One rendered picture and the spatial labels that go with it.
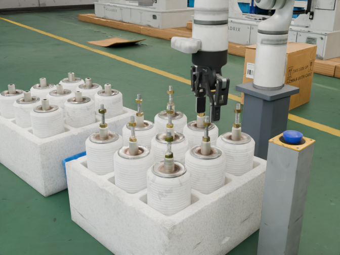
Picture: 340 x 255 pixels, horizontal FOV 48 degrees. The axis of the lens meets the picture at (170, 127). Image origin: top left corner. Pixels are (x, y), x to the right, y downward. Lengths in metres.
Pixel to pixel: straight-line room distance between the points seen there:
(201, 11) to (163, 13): 3.46
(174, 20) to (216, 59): 3.56
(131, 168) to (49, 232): 0.34
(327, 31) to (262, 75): 1.73
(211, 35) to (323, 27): 2.20
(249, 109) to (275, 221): 0.47
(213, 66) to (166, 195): 0.28
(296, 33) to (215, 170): 2.21
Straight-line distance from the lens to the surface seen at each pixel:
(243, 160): 0.96
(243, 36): 3.33
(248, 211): 1.00
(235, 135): 0.97
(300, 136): 0.83
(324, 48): 2.88
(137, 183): 0.88
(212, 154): 0.89
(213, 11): 0.78
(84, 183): 0.98
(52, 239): 1.07
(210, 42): 0.78
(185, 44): 0.75
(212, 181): 0.88
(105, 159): 0.96
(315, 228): 1.14
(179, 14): 4.38
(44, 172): 1.21
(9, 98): 1.40
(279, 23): 1.20
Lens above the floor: 0.64
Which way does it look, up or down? 22 degrees down
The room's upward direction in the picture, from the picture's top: straight up
